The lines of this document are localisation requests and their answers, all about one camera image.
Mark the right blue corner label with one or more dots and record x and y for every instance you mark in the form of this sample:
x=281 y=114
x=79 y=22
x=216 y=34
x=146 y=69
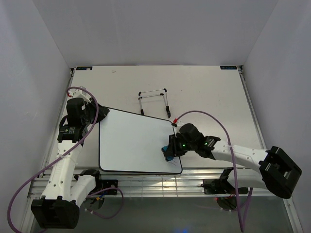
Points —
x=228 y=67

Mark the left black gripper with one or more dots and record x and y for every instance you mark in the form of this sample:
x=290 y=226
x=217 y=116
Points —
x=103 y=112

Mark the white whiteboard black frame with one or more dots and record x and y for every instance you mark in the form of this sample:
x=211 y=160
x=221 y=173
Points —
x=130 y=142

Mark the aluminium rail frame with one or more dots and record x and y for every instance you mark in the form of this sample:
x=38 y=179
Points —
x=212 y=99

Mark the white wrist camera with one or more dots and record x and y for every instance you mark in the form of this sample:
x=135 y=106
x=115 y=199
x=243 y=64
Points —
x=78 y=93
x=177 y=124

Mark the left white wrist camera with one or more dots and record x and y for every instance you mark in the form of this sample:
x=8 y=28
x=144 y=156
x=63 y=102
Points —
x=78 y=93

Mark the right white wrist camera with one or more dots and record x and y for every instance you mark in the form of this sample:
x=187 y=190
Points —
x=177 y=124

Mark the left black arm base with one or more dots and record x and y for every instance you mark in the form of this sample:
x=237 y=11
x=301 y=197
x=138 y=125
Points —
x=107 y=187

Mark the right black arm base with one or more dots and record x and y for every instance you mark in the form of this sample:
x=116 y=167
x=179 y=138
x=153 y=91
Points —
x=219 y=185

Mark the blue corner label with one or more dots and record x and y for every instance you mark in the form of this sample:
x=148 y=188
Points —
x=228 y=67
x=84 y=68

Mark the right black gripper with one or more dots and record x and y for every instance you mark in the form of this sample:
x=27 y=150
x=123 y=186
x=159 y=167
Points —
x=173 y=150

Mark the blue whiteboard eraser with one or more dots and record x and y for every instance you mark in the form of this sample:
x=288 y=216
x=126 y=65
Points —
x=168 y=153

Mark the black wire whiteboard stand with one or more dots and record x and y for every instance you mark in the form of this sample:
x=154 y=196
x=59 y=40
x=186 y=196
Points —
x=153 y=96

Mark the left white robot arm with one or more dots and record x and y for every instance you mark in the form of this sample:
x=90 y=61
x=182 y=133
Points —
x=59 y=204

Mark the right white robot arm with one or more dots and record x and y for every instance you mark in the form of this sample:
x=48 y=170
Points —
x=271 y=169

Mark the left blue corner label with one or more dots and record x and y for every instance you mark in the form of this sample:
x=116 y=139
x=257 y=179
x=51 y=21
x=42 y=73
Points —
x=84 y=68

